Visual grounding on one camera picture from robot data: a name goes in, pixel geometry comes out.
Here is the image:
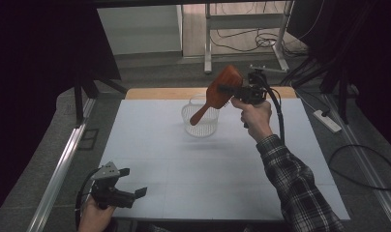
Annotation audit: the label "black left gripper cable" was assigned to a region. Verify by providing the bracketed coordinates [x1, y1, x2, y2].
[75, 167, 103, 231]

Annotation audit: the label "person's left hand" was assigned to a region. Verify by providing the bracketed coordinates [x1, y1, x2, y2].
[77, 196, 117, 232]

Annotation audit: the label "black power strip cable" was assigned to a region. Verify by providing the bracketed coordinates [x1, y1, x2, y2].
[293, 86, 332, 118]

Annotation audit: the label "pale blue table mat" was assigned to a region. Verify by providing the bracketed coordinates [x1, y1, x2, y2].
[100, 98, 351, 221]

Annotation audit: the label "white power strip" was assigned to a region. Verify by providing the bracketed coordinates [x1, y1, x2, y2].
[313, 109, 343, 134]

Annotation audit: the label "black looped floor cable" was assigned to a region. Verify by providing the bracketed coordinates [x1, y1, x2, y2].
[327, 143, 391, 191]

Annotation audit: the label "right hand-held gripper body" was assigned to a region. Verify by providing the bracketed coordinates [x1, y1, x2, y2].
[231, 65, 282, 105]

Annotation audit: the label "white metal desk frame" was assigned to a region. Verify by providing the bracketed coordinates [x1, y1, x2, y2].
[202, 0, 296, 75]

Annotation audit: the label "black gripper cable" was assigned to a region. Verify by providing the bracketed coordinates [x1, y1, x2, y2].
[75, 167, 103, 231]
[260, 75, 286, 146]

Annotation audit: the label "white plastic mesh basket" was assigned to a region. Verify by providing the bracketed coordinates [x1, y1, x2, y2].
[181, 94, 221, 139]

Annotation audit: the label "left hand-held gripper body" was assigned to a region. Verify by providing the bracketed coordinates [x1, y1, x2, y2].
[90, 160, 136, 211]

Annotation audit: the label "brown wooden hairbrush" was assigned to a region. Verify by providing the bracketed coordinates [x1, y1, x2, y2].
[189, 64, 245, 127]

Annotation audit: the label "dark curtain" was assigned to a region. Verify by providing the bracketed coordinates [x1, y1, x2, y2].
[286, 0, 391, 156]
[0, 0, 122, 223]

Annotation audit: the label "wooden table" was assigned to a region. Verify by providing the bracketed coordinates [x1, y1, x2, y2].
[124, 86, 298, 101]

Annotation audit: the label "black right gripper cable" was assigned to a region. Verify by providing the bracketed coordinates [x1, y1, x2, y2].
[260, 75, 286, 146]

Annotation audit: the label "dark floor grate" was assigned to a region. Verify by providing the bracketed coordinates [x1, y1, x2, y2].
[76, 128, 101, 152]

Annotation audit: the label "black metal stand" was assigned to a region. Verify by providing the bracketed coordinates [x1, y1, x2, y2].
[289, 54, 359, 125]
[72, 69, 129, 127]

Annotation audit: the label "white wall panel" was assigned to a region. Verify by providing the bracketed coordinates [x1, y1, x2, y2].
[96, 4, 184, 56]

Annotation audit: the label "aluminium floor rail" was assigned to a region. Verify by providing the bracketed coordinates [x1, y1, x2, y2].
[26, 98, 97, 232]
[323, 93, 391, 231]

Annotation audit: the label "tangled black floor cables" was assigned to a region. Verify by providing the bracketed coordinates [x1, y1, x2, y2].
[214, 28, 309, 59]

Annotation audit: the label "person's right hand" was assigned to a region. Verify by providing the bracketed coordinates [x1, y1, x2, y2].
[230, 96, 275, 143]

